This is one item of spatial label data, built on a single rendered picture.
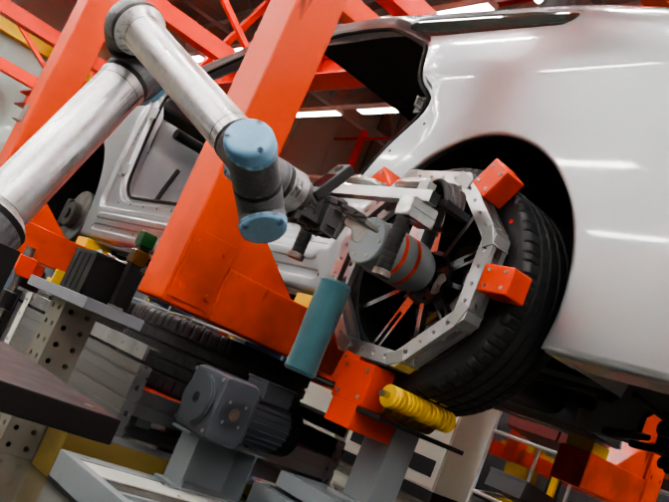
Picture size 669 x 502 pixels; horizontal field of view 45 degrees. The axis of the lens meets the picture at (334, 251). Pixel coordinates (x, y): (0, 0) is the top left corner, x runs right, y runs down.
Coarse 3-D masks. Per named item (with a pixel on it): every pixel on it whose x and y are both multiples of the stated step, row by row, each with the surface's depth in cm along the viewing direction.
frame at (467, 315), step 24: (384, 216) 234; (480, 216) 201; (504, 240) 197; (336, 264) 234; (480, 264) 195; (456, 312) 194; (480, 312) 195; (336, 336) 221; (432, 336) 196; (456, 336) 196; (384, 360) 204; (408, 360) 200
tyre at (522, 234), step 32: (512, 224) 204; (544, 224) 210; (512, 256) 200; (544, 256) 202; (352, 288) 237; (544, 288) 200; (512, 320) 194; (544, 320) 201; (448, 352) 202; (480, 352) 195; (512, 352) 198; (544, 352) 204; (416, 384) 205; (448, 384) 200; (480, 384) 203; (512, 384) 207
